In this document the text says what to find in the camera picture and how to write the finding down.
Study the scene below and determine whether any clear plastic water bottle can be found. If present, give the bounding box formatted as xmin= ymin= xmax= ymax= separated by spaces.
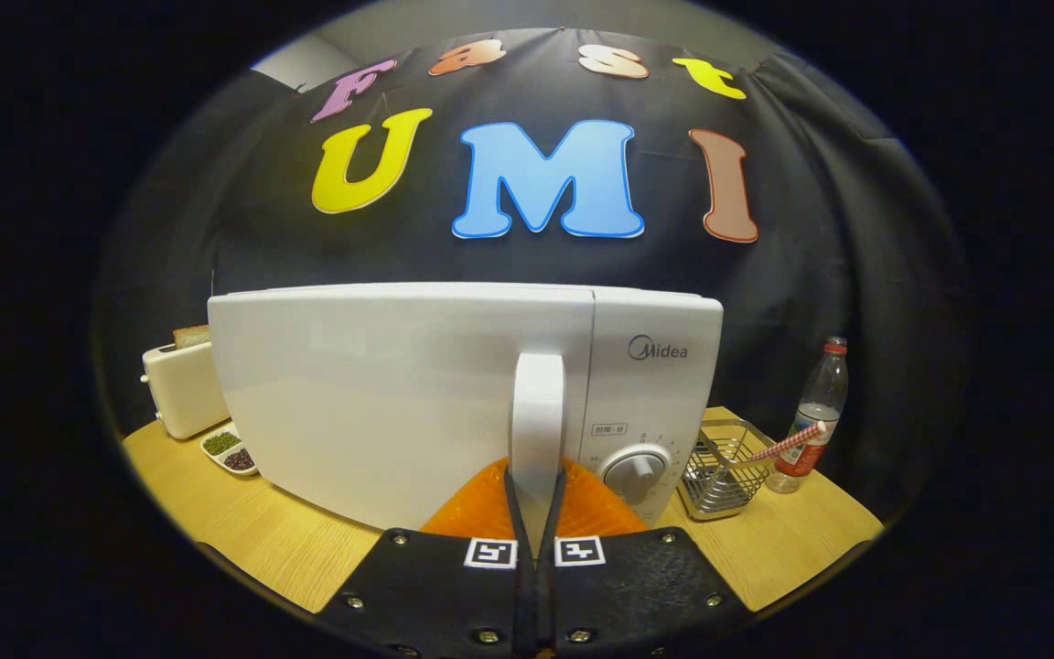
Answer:
xmin=765 ymin=337 xmax=850 ymax=495

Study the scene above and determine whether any white divided bean dish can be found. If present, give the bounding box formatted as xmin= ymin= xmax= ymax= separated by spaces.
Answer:
xmin=199 ymin=423 xmax=260 ymax=478

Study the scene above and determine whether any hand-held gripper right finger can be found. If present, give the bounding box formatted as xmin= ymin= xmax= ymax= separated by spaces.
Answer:
xmin=536 ymin=458 xmax=757 ymax=659

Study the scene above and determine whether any red white striped straw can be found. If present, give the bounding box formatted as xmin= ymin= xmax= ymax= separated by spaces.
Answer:
xmin=747 ymin=421 xmax=828 ymax=464

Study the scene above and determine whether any metal wire basket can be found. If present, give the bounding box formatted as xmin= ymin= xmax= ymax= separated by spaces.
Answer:
xmin=678 ymin=418 xmax=777 ymax=523

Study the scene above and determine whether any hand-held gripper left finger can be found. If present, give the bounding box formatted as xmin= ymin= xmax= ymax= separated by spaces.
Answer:
xmin=312 ymin=458 xmax=537 ymax=659

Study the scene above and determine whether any white toaster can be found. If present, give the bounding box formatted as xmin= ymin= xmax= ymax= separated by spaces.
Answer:
xmin=141 ymin=340 xmax=231 ymax=440

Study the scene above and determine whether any white microwave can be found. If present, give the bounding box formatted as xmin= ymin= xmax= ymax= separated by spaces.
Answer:
xmin=207 ymin=282 xmax=725 ymax=559

